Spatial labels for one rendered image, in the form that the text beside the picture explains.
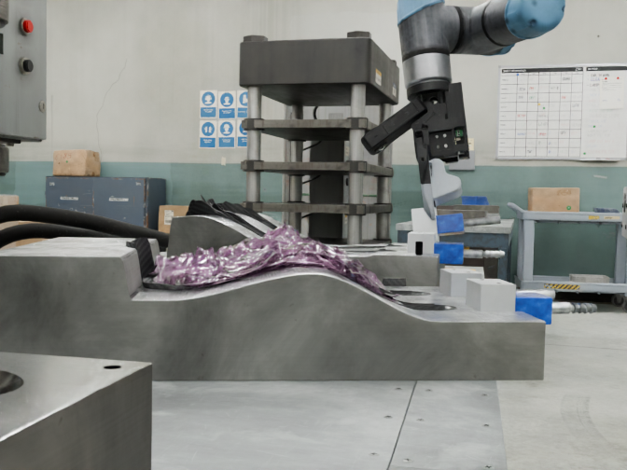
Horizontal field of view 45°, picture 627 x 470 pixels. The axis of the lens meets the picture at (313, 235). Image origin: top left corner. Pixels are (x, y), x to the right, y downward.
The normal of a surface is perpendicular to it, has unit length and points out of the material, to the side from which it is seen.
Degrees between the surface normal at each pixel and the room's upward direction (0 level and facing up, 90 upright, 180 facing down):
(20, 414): 0
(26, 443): 90
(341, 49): 90
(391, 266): 90
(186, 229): 90
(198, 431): 0
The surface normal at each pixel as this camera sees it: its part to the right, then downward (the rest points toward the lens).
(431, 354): 0.09, 0.05
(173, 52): -0.27, 0.04
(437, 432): 0.02, -1.00
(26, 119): 0.98, 0.03
